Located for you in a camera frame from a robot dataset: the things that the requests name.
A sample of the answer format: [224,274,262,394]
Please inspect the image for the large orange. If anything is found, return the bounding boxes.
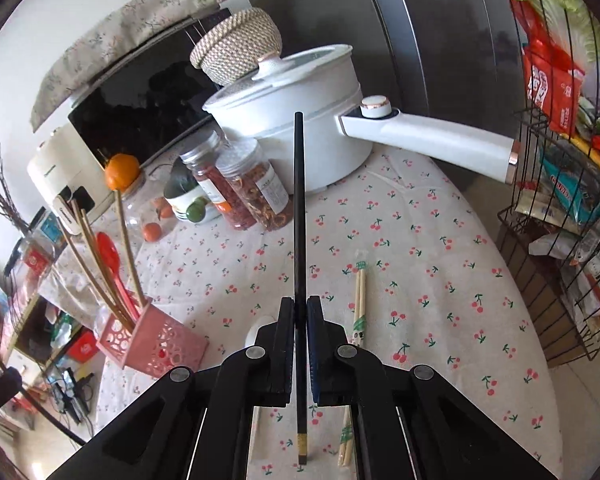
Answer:
[104,153,141,192]

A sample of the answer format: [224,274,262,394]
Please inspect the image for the white electric pot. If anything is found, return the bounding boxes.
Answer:
[201,44,522,196]

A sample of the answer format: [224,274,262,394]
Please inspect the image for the light wooden chopsticks pair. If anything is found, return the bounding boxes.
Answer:
[59,220,131,331]

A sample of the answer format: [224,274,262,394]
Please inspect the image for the clear jar of dried slices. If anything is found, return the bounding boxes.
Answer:
[214,137,293,233]

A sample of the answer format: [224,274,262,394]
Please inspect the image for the woven rope basket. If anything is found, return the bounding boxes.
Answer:
[190,7,283,86]

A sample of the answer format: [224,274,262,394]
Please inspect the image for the dried twigs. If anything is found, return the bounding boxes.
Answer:
[0,135,31,233]

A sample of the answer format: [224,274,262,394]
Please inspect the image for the cherry print tablecloth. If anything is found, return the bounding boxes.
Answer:
[97,150,563,480]

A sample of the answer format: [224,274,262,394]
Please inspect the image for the white pot lid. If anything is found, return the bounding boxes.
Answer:
[202,44,355,111]

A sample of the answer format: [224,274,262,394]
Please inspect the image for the red snack packet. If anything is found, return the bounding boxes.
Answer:
[522,10,588,133]

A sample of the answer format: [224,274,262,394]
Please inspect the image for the clear jar of red berries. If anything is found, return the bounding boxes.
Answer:
[179,129,257,231]

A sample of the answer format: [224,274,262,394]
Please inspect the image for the white spoon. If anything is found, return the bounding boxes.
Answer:
[244,312,280,343]

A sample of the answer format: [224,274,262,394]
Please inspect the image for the red spoon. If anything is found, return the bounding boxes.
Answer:
[96,231,141,318]

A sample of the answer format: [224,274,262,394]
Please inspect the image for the white lime print container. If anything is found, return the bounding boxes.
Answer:
[162,160,221,225]

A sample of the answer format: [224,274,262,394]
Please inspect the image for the white oven with black door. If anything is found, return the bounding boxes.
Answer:
[26,7,238,226]

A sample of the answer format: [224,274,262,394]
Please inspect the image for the pink perforated utensil holder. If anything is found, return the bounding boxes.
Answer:
[96,296,210,380]

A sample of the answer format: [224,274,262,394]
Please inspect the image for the floral cloth cover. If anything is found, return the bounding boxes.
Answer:
[30,0,262,133]

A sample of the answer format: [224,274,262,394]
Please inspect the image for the light wooden chopstick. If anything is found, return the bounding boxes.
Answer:
[69,200,133,323]
[114,191,147,307]
[79,207,137,318]

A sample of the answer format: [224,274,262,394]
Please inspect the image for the glass jar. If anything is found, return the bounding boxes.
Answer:
[115,170,181,246]

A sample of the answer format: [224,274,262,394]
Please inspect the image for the black chopstick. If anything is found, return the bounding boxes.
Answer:
[293,111,311,465]

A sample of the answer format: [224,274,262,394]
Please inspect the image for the dark grey refrigerator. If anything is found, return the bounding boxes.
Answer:
[227,0,536,196]

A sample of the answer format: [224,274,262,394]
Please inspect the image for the black wire rack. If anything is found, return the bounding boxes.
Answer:
[495,0,600,368]

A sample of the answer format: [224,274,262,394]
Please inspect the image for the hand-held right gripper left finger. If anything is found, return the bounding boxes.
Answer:
[47,296,297,480]

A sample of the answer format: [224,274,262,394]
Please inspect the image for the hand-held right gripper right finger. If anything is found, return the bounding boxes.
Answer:
[306,296,558,480]

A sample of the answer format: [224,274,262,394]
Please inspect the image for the teal snack packet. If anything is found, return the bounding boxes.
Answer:
[540,155,600,226]

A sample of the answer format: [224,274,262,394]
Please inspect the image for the plastic wrapped disposable chopsticks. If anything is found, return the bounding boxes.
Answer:
[337,259,370,466]

